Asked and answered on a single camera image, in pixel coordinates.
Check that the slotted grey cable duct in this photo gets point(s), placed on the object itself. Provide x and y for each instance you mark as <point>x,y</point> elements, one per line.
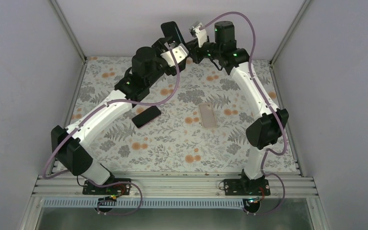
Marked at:
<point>85,202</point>

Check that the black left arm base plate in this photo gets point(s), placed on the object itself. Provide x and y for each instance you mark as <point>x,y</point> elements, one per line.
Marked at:
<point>114,190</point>

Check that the aluminium frame post left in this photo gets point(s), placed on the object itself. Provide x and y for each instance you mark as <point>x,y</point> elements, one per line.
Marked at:
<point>60,14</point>

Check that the aluminium frame post right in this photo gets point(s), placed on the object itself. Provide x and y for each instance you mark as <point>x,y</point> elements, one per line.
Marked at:
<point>290,31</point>

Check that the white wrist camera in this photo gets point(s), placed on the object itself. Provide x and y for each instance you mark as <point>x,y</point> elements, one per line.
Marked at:
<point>198,31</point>
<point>178,53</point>

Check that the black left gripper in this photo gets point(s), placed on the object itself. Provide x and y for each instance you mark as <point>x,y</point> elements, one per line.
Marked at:
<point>159,46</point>

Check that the aluminium frame post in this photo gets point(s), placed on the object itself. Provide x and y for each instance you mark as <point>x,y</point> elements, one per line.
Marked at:
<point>290,31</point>
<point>60,14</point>

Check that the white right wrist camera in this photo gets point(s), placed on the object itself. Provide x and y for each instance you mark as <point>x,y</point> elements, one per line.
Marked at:
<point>198,31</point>

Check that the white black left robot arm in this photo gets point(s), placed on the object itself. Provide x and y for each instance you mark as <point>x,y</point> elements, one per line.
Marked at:
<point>69,144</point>

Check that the aluminium front rail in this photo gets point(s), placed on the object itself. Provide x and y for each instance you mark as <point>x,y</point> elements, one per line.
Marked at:
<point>179,185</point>

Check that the black smartphone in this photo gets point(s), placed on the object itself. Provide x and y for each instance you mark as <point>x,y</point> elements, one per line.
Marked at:
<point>171,29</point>
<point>146,116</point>

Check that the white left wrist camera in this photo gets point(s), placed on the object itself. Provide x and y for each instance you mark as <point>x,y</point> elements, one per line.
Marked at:
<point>178,53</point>

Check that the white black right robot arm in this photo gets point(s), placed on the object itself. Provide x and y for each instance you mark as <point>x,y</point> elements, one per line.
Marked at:
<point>269,120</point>

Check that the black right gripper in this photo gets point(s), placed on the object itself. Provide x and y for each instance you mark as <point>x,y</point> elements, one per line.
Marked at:
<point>194,51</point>

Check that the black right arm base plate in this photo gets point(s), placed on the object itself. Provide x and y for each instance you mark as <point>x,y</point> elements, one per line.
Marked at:
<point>246,187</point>

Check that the floral patterned table mat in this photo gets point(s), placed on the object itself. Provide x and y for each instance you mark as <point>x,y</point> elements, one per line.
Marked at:
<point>176,141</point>

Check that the beige phone case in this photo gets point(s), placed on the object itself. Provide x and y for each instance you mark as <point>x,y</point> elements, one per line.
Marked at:
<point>207,115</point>

